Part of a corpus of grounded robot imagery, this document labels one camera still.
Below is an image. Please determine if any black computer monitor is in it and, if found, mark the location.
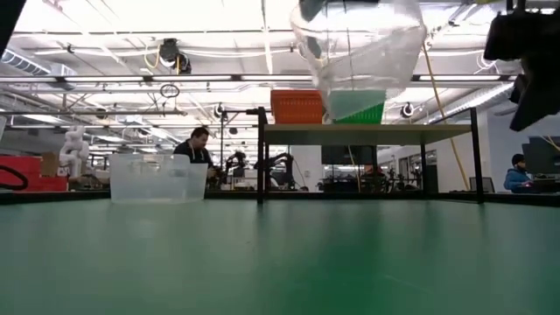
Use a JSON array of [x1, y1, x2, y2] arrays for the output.
[[521, 135, 560, 177]]

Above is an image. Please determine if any black curved cable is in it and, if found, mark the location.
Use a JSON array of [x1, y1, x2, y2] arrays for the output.
[[0, 164, 31, 193]]

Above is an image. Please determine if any black wall screen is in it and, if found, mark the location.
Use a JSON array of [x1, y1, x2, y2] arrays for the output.
[[321, 145, 378, 167]]

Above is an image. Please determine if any person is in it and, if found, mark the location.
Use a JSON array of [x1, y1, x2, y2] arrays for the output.
[[502, 152, 535, 194], [171, 126, 216, 192]]

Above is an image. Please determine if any grey ceiling air duct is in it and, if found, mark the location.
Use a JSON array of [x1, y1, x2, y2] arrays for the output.
[[0, 46, 79, 92]]

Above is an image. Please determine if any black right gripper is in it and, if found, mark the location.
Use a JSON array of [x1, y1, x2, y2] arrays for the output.
[[482, 0, 560, 133]]

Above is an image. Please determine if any black metal table frame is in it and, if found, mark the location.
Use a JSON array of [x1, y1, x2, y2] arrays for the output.
[[0, 190, 560, 206]]

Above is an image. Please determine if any yellow hanging cable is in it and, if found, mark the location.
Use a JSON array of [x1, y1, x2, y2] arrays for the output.
[[420, 41, 473, 193]]

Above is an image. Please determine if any wooden shelf with black legs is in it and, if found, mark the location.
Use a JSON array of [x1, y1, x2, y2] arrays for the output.
[[256, 107, 486, 206]]

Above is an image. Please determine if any black horizontal pipe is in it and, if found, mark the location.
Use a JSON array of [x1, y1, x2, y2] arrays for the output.
[[0, 108, 189, 117]]

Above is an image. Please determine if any grey laptop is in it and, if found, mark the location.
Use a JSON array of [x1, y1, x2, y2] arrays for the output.
[[468, 176, 497, 194]]

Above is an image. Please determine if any green table mat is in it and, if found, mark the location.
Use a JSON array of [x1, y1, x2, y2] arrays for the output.
[[0, 199, 560, 315]]

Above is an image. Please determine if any red barrier panel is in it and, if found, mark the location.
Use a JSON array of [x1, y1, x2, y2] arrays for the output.
[[0, 155, 70, 193]]

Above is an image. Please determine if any brown cardboard box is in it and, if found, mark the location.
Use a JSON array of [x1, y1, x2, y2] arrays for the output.
[[40, 151, 61, 179]]

